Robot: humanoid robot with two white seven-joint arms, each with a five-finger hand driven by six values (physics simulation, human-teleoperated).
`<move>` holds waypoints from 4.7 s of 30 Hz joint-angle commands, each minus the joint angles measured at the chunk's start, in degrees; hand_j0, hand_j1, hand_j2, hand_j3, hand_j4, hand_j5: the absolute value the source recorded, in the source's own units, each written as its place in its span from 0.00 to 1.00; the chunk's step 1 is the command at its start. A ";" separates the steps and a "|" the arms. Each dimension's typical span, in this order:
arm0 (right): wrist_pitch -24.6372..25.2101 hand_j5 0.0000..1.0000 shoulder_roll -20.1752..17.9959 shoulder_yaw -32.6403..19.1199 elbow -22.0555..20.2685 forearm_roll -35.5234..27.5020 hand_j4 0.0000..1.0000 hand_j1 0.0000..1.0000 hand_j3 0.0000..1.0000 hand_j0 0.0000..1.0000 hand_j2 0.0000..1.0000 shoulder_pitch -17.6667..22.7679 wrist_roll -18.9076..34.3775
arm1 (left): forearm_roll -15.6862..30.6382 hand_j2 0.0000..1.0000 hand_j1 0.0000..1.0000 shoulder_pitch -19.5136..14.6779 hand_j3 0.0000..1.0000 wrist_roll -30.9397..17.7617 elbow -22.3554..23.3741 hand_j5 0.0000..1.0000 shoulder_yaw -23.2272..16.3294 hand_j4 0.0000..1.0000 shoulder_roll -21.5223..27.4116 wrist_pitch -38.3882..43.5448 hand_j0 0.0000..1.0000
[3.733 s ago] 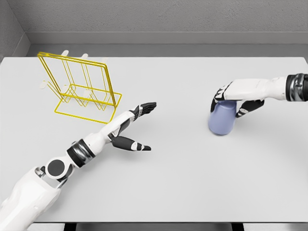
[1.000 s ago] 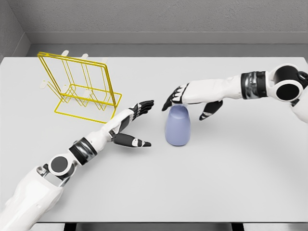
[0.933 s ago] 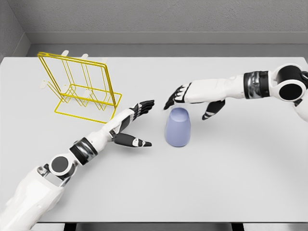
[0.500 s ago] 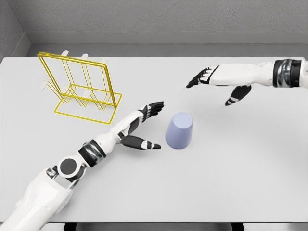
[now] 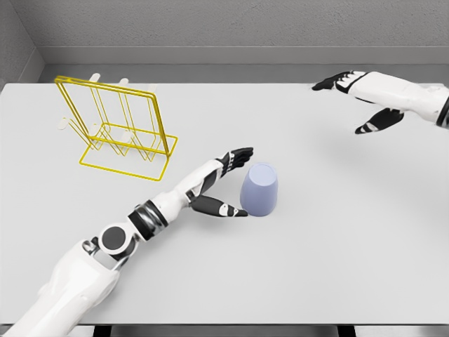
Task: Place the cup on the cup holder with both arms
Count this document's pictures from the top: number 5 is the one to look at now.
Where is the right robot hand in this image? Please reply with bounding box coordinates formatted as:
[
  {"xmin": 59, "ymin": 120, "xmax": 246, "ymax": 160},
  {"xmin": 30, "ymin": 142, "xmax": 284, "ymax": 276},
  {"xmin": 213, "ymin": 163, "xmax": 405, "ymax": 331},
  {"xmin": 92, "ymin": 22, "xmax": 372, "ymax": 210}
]
[{"xmin": 311, "ymin": 70, "xmax": 419, "ymax": 136}]

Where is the lavender plastic cup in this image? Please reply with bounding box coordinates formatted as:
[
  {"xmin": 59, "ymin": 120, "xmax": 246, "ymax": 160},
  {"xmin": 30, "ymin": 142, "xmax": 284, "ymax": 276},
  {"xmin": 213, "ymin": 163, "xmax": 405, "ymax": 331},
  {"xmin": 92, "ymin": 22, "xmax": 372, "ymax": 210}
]
[{"xmin": 239, "ymin": 161, "xmax": 280, "ymax": 218}]

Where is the yellow wire cup holder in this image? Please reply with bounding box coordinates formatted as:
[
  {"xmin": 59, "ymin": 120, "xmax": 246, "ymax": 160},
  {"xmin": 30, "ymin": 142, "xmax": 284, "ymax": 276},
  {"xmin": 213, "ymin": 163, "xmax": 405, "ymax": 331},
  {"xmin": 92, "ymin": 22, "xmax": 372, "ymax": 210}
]
[{"xmin": 53, "ymin": 72, "xmax": 179, "ymax": 183}]

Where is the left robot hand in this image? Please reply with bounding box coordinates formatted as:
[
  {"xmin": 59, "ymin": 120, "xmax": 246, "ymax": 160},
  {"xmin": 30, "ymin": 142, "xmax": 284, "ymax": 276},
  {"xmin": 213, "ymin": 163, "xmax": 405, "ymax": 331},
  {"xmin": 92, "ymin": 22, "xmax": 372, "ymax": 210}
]
[{"xmin": 177, "ymin": 147, "xmax": 255, "ymax": 218}]

